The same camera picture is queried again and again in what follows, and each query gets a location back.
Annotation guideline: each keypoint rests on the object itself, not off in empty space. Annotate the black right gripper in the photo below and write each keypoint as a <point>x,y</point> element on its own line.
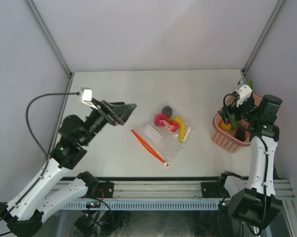
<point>229,110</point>

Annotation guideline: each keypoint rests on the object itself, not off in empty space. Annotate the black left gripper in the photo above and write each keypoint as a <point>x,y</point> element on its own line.
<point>123,110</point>

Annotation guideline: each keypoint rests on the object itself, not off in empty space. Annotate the yellow fake lemon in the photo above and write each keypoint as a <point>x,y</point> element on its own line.
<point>225,127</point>

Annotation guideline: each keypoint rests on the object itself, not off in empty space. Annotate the purple fake eggplant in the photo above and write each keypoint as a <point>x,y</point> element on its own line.
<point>241,133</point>

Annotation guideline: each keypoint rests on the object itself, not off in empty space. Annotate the red fake tomato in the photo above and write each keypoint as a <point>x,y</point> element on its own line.
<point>161,120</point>

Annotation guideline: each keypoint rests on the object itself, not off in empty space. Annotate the green fake leafy vegetable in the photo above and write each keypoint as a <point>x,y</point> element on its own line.
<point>249,83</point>

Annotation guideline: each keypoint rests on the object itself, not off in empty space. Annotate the clear zip top bag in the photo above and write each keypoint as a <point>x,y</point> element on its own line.
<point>159,141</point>

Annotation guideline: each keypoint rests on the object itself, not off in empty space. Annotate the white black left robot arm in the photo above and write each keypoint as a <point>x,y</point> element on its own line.
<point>25,214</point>

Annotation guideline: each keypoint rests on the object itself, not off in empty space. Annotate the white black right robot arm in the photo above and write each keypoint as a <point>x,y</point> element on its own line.
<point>253,202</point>

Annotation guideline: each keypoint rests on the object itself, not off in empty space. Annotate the dark fake avocado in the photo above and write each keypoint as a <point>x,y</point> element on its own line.
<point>167,110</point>

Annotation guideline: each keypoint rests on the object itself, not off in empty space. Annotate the yellow fake banana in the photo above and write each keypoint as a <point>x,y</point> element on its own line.
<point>182,129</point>

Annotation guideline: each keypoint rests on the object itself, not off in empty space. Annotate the pink plastic basket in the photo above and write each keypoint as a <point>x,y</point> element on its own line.
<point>227,140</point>

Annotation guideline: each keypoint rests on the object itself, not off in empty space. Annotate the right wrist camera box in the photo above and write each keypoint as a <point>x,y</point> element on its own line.
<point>244,92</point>

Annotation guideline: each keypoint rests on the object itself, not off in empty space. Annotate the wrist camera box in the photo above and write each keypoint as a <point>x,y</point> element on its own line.
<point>86,98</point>
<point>244,92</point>

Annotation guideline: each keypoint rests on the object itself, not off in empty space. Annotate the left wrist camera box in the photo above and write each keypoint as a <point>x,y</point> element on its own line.
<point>86,98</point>

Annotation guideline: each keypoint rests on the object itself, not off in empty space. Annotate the aluminium frame post right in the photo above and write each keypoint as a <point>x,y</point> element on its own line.
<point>264,34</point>

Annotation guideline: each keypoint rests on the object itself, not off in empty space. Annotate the aluminium frame post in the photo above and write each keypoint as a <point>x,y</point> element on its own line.
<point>264,34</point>
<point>42,26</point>

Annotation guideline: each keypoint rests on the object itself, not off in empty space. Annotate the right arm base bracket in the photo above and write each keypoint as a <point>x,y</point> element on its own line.
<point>212,187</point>

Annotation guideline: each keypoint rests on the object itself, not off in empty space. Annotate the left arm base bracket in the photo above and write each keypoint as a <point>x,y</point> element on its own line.
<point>98,186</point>

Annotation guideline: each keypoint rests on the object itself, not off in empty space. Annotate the aluminium mounting rail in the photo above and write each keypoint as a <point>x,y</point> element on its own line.
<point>171,189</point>

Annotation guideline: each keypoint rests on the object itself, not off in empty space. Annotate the perforated cable tray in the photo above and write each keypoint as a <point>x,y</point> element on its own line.
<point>139,205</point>

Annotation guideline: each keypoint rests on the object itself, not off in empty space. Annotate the aluminium frame post left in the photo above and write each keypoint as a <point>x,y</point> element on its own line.
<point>42,26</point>

